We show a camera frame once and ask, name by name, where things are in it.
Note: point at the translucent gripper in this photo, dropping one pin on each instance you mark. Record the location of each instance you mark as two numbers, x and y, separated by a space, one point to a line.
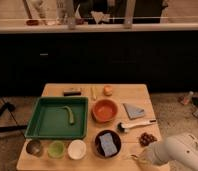
145 158

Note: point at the green plastic tray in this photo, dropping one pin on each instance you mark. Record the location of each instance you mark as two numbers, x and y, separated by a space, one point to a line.
50 121

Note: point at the metal cup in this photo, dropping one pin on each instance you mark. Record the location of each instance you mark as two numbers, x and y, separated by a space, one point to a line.
34 147

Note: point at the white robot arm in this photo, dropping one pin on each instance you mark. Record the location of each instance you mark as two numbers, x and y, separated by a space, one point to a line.
182 148

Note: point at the blue sponge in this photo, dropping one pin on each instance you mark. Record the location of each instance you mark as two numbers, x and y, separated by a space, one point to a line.
107 144

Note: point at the brown grape bunch toy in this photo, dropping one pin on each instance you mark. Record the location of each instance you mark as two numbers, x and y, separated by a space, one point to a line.
145 139

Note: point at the dark bowl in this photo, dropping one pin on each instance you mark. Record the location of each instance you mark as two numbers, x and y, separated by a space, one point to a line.
97 143

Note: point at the green cup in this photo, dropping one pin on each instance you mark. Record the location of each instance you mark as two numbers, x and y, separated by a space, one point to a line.
56 149

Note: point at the green bent vegetable toy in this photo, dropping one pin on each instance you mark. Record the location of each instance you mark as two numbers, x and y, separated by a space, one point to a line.
70 113

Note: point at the red dish on counter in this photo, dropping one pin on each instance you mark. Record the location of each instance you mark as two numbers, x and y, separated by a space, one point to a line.
32 22

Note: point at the silver metal fork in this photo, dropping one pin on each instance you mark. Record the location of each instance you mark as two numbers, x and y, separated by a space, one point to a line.
133 156

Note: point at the blue folded cloth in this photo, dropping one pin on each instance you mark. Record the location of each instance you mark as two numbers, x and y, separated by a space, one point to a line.
133 112

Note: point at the small orange fruit toy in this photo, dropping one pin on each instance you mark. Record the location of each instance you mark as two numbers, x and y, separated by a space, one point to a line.
107 90

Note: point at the orange bowl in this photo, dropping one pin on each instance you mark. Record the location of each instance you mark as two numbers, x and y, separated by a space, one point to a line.
104 110

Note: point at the yellow stick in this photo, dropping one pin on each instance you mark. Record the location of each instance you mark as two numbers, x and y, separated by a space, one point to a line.
93 93

